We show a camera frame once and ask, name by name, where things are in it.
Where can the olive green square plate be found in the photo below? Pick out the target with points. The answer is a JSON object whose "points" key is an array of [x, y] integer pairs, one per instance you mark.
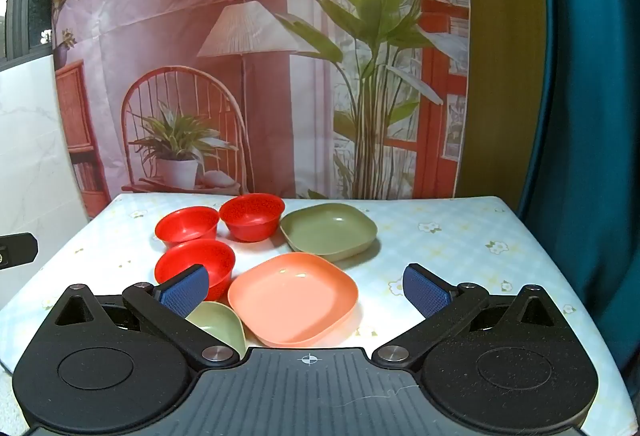
{"points": [[327, 228]]}

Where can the teal curtain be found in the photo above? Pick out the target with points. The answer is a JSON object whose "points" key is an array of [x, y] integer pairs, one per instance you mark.
{"points": [[590, 116]]}

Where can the floral checked tablecloth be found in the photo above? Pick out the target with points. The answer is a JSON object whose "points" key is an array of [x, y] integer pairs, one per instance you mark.
{"points": [[450, 241]]}

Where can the salmon pink square plate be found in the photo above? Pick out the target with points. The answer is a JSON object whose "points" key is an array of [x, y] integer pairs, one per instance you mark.
{"points": [[292, 298]]}

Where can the small light green dish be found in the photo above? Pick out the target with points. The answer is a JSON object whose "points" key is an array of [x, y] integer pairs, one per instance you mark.
{"points": [[220, 323]]}

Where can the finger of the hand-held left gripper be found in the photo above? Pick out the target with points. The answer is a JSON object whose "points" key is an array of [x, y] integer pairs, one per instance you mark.
{"points": [[17, 250]]}

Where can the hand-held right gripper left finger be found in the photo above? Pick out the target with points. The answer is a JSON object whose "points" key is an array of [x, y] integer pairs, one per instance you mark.
{"points": [[182, 290]]}

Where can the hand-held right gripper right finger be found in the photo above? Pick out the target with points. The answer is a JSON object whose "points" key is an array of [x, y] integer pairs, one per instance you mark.
{"points": [[427, 291]]}

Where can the red bowl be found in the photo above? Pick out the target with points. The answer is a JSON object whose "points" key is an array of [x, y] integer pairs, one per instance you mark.
{"points": [[252, 216], [187, 258], [187, 226]]}

